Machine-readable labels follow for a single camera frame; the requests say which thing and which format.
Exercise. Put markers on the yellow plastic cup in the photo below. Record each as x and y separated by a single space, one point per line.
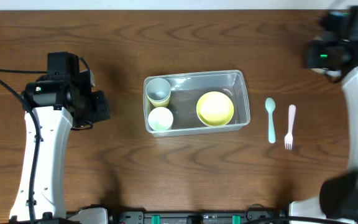
160 103

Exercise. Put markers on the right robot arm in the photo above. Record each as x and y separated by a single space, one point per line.
338 197

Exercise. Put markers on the clear plastic container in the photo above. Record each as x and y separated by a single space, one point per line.
187 88

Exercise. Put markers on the mint green plastic spoon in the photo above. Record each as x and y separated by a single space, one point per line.
270 107

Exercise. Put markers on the yellow plastic bowl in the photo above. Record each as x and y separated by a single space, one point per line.
215 109

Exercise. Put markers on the pink plastic fork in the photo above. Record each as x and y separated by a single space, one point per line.
288 140

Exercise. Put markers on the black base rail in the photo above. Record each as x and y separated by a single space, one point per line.
250 215

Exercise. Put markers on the grey plastic cup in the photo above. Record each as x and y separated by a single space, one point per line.
158 89

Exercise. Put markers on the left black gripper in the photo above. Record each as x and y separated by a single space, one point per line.
101 106

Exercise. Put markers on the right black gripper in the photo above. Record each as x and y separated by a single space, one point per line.
314 58

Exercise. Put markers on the white plastic cup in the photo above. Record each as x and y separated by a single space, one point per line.
160 119

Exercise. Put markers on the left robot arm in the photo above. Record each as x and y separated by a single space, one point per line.
58 102

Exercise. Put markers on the white plastic bowl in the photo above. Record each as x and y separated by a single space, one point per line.
329 73

